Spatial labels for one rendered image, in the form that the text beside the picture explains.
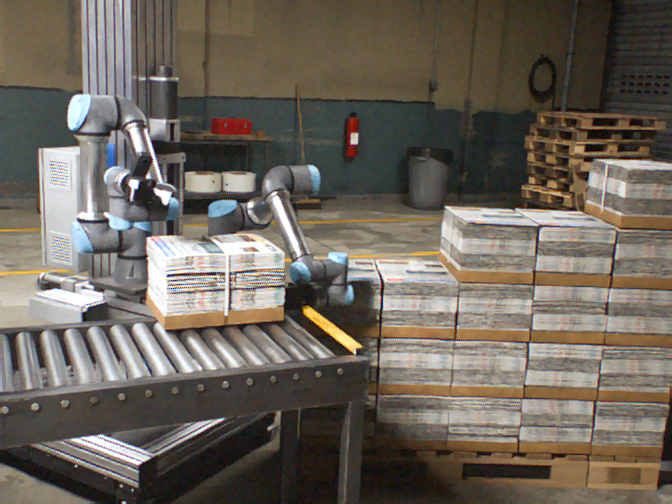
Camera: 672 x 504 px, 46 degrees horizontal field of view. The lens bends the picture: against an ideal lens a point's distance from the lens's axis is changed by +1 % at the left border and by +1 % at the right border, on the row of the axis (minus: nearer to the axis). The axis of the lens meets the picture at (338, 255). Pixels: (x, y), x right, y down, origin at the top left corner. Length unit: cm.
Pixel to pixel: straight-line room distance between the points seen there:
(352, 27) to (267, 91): 135
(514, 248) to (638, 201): 49
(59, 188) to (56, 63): 602
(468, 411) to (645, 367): 71
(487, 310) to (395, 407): 52
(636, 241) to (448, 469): 115
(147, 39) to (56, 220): 80
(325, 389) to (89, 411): 62
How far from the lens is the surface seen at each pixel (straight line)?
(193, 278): 239
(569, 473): 343
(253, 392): 212
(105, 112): 277
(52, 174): 331
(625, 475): 352
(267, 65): 973
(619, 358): 331
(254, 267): 243
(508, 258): 305
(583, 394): 330
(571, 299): 317
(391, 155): 1045
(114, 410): 205
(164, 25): 316
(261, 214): 321
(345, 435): 231
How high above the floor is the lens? 156
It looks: 12 degrees down
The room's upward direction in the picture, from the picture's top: 3 degrees clockwise
